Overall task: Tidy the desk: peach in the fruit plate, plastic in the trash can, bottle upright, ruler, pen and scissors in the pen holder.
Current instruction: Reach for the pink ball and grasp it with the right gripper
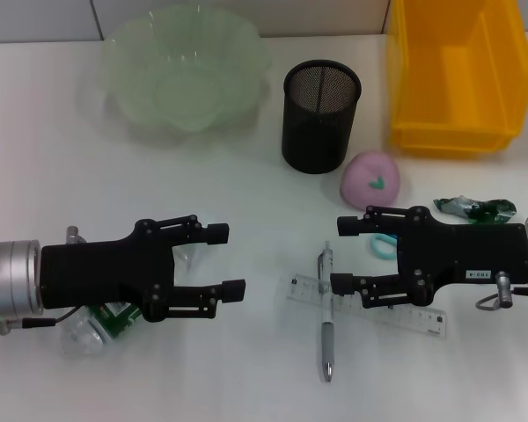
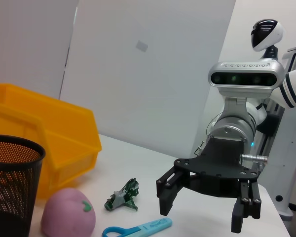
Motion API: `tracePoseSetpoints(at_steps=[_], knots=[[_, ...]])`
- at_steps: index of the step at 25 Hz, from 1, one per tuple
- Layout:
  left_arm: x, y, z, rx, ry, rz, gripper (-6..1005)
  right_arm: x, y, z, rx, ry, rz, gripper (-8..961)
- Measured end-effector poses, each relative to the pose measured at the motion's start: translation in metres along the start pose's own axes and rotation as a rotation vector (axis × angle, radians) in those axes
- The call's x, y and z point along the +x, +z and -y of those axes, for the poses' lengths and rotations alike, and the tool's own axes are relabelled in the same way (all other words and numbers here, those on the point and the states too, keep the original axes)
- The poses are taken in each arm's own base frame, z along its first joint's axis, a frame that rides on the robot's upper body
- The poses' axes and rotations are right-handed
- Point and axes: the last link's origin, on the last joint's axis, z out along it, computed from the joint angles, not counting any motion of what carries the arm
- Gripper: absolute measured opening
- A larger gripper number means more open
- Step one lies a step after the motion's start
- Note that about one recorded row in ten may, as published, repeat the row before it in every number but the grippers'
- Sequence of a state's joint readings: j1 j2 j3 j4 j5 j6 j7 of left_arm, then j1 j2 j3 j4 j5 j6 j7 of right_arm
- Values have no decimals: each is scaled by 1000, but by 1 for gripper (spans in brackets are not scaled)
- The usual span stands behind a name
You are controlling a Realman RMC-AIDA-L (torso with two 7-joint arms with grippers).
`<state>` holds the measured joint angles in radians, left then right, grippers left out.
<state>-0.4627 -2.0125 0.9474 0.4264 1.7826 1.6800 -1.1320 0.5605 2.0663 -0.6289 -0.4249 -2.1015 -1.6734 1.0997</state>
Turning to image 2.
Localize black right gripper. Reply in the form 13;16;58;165
155;136;262;234

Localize green plastic wrapper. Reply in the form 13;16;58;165
104;177;140;212

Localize pink toy peach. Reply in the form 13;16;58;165
40;187;96;237

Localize blue scissors with sheath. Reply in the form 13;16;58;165
102;217;173;237

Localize black mesh pen cup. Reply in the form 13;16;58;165
0;134;46;237

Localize yellow plastic storage bin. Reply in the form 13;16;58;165
0;83;102;200

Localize grey tape patch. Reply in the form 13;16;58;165
135;39;149;52

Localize right gripper connector cable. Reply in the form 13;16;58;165
240;153;268;171

